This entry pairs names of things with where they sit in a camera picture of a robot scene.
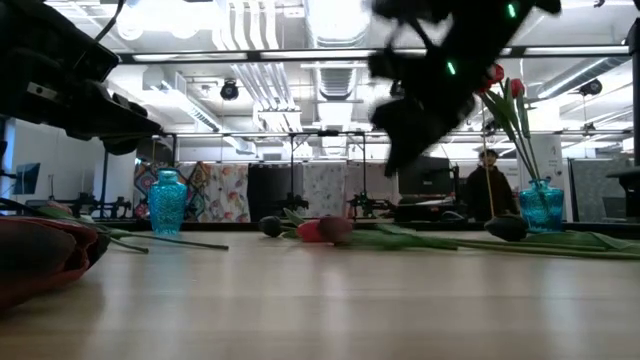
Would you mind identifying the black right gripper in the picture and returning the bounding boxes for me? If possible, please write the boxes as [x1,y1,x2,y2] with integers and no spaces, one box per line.
[368,0,501,177]

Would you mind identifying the blue glass vase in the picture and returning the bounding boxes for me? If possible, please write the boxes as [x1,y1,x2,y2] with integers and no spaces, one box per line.
[147,168,188,236]
[518,178,565,235]

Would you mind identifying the black hanging camera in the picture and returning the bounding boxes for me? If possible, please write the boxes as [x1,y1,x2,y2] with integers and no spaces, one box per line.
[578,78,604,97]
[219,79,240,102]

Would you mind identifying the black monitor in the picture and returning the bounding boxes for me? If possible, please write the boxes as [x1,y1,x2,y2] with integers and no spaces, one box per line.
[397,157,452,197]

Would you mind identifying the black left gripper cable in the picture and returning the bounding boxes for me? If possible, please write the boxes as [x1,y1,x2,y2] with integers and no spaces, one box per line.
[92,0,126,42]

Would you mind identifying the black fabric panel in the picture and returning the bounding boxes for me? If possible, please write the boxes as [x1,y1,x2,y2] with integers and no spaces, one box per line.
[248,163,304,221]

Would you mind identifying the grey partition panel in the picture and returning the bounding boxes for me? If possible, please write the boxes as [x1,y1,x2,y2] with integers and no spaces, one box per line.
[569,158,637,221]

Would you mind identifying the white column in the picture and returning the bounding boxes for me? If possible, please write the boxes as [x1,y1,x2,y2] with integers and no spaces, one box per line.
[518,134,569,221]

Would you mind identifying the white ceiling pipes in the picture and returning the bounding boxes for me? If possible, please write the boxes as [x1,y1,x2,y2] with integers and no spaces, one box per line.
[212,0,304,132]

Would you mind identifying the floral patterned cloth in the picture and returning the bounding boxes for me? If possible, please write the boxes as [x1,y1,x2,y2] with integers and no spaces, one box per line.
[197,163,250,224]

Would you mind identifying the black vertical post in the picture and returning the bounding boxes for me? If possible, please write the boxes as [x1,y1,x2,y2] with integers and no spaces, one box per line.
[627,19,640,169]

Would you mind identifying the colourful geometric patterned cloth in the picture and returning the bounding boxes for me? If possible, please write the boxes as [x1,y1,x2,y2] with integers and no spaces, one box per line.
[133,162,211,224]

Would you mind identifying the silver ventilation duct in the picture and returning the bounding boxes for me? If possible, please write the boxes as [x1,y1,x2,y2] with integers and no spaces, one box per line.
[303,0,375,101]

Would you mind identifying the blue wall screen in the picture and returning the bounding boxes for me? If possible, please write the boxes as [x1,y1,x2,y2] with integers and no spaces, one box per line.
[12,162,41,196]

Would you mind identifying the black chair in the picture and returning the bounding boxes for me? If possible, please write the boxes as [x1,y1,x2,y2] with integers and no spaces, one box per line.
[605,167,640,220]

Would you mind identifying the black neighbouring rig frame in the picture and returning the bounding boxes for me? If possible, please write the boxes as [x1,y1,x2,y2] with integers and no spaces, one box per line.
[149,128,634,224]

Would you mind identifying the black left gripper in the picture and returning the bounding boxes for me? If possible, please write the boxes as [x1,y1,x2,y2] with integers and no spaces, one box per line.
[0,62,164,156]

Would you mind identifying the pale patterned cloth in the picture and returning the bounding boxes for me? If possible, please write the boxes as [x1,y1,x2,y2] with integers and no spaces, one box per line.
[345,162,399,219]

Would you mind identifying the black beam with light strips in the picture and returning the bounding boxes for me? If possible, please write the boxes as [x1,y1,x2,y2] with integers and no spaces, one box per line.
[112,47,632,65]

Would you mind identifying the person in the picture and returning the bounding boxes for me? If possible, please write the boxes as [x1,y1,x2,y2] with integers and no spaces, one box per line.
[464,148,519,223]

